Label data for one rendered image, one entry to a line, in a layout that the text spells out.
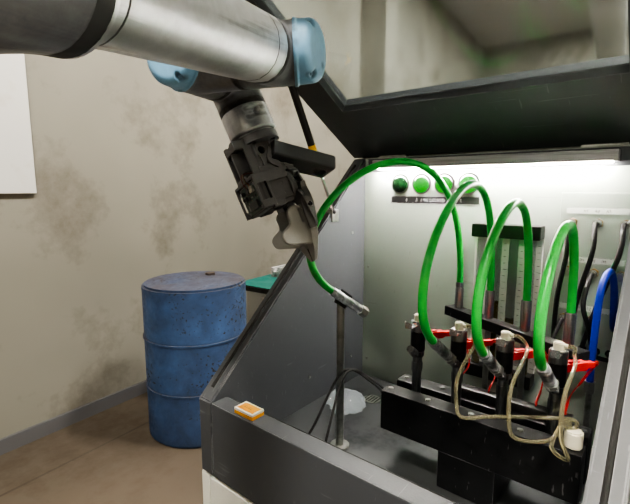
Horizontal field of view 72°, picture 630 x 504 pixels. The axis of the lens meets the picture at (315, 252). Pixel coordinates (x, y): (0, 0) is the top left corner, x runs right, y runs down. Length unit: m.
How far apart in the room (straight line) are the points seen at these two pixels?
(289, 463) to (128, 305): 2.39
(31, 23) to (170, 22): 0.11
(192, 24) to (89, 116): 2.57
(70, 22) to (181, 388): 2.26
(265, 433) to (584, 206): 0.76
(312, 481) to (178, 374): 1.72
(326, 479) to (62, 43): 0.66
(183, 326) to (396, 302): 1.38
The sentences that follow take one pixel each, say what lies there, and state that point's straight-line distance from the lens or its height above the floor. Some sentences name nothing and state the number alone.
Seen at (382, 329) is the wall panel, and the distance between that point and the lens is 1.26.
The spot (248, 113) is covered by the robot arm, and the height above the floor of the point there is 1.48.
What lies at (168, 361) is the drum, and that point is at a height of 0.49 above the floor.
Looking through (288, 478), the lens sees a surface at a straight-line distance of 0.83.
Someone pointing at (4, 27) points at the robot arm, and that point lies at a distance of 0.29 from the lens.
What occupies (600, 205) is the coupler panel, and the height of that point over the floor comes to 1.34.
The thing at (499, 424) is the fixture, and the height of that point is 0.98.
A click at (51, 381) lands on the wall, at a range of 2.97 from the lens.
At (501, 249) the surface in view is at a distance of 1.06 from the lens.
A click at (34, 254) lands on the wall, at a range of 2.78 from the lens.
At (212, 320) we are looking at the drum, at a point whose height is 0.69.
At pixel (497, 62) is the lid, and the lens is 0.92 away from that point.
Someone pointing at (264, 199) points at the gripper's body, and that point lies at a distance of 0.64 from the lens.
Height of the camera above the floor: 1.37
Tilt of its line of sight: 8 degrees down
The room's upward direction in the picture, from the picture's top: straight up
